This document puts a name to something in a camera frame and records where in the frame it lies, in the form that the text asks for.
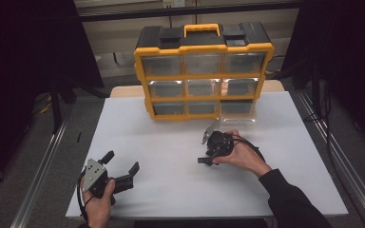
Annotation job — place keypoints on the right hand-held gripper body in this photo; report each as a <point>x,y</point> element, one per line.
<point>220,142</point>

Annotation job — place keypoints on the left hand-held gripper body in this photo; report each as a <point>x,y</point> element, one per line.
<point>94,174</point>

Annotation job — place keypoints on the small black rectangular block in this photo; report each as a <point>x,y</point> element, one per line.
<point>201,161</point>

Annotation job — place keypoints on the clear plastic drawer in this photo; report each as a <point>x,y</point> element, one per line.
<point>237,110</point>

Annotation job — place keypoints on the yellow black storage organizer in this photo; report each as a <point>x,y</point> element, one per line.
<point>202,39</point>

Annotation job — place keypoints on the person's right hand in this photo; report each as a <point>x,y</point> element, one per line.
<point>245,156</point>

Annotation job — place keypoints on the person's left hand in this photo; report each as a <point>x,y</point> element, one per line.
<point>99,210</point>

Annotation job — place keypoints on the small black floor object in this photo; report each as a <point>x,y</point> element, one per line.
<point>79,137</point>

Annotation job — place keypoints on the black metal stand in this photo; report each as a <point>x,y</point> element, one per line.
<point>56,107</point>

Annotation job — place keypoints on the small yellow floor object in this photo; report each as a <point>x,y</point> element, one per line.
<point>46,108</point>

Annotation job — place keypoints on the grid of clear drawers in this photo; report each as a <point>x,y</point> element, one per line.
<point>161,65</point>

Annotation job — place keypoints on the black curtain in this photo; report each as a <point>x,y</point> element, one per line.
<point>345,47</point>
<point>19,63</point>

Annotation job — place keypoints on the aluminium floor rail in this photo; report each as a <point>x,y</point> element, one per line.
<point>41,171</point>
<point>345,164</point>

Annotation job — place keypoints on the black horizontal frame bar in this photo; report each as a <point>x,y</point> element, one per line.
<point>187,11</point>

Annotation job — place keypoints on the white wall outlet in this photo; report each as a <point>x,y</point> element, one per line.
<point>174,3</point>

